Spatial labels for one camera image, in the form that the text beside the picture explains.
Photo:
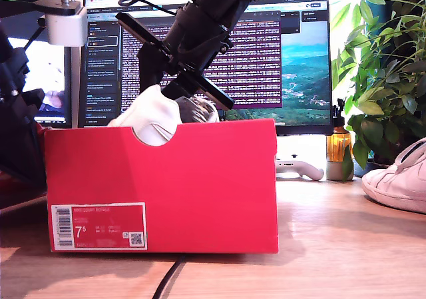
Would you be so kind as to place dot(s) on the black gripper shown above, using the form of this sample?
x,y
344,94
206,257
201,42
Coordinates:
x,y
196,46

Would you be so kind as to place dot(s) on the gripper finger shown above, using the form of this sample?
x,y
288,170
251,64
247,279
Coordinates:
x,y
16,152

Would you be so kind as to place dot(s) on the white leather sneaker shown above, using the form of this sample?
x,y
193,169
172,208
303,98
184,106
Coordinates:
x,y
399,185
149,112

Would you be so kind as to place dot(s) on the red shoebox lid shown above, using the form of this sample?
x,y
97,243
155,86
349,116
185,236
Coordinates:
x,y
20,195

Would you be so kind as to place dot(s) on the red cardboard shoebox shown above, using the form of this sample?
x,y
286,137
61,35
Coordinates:
x,y
216,185

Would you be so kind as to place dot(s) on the small black computer monitor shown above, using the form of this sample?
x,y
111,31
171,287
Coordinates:
x,y
53,79

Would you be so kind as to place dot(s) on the large black computer monitor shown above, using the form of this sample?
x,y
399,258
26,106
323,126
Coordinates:
x,y
299,62

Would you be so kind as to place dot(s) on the white game controller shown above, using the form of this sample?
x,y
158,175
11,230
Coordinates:
x,y
309,172

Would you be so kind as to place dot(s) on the amber pump bottle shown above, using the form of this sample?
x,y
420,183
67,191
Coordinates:
x,y
337,146

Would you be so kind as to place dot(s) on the green leafy houseplant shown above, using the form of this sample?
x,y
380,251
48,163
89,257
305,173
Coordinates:
x,y
382,79

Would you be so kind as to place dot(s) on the black plant tray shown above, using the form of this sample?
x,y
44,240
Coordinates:
x,y
366,170

